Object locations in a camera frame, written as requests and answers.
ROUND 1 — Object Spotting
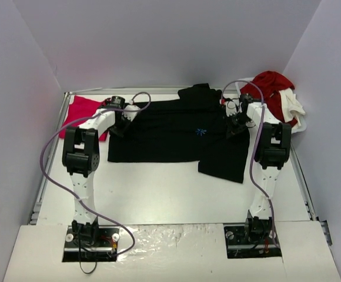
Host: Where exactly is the black t shirt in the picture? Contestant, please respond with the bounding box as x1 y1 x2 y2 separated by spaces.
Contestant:
108 83 250 183

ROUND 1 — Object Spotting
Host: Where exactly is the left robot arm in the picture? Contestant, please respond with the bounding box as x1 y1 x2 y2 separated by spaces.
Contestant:
62 96 141 246

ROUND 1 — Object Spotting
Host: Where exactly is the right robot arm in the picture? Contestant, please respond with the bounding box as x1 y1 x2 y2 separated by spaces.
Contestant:
226 94 292 243

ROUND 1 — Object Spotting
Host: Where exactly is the folded pink t shirt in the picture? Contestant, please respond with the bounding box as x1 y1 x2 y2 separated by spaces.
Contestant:
62 96 106 126

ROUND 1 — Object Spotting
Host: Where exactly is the red t shirt in basket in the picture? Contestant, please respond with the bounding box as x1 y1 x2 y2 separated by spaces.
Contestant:
251 70 297 127

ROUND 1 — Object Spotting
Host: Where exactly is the white t shirt in basket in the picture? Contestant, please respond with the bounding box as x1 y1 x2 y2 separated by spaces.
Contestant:
279 88 307 133

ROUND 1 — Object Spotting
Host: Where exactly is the white plastic basket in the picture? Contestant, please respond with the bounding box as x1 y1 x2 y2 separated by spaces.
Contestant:
234 71 307 134

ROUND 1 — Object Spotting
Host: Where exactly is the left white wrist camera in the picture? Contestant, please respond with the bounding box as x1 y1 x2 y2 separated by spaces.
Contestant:
123 103 141 114

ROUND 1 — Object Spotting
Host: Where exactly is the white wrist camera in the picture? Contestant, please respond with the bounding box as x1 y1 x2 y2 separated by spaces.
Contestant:
123 103 141 114
223 99 240 116

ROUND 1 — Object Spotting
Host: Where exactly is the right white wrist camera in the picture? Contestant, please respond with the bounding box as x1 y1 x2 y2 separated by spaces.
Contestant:
223 99 240 116

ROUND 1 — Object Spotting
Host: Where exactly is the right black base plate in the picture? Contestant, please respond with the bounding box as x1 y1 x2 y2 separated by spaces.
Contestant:
223 223 282 259

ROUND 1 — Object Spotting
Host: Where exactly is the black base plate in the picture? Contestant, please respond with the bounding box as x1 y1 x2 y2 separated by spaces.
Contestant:
223 223 282 259
62 226 120 263

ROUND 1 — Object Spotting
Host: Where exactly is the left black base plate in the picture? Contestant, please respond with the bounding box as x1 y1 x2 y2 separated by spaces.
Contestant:
62 226 120 263

